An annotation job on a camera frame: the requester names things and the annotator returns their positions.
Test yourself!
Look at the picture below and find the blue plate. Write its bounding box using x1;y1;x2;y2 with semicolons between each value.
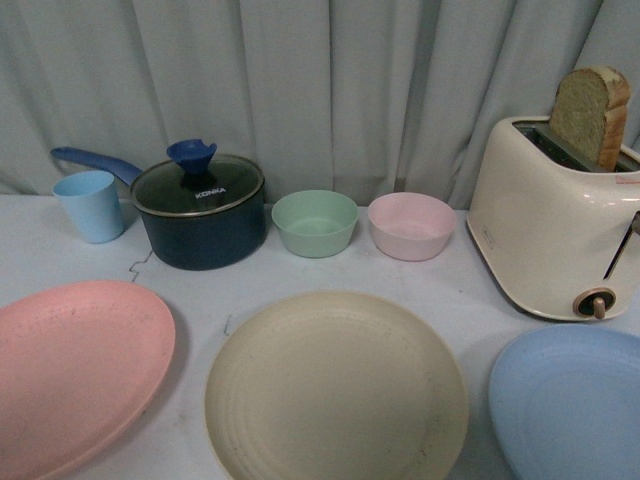
489;325;639;479

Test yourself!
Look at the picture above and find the green bowl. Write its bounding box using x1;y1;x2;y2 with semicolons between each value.
271;190;359;258

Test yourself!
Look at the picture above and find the pink bowl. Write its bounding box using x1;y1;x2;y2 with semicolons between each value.
368;192;457;262

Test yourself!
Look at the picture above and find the dark blue saucepan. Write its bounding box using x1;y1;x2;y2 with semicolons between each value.
51;147;266;271

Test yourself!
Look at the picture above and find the glass pot lid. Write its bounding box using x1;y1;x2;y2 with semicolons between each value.
132;139;264;217

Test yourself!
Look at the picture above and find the beige plate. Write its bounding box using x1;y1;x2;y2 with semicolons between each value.
204;291;469;479

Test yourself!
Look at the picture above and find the cream toaster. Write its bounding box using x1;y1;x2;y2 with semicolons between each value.
466;115;640;323

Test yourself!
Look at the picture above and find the light blue cup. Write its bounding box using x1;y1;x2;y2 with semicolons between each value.
52;170;124;244

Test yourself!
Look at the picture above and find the pink plate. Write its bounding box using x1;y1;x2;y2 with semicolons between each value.
1;281;176;479

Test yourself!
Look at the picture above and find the bread slice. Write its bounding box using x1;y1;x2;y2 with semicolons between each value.
549;66;631;172

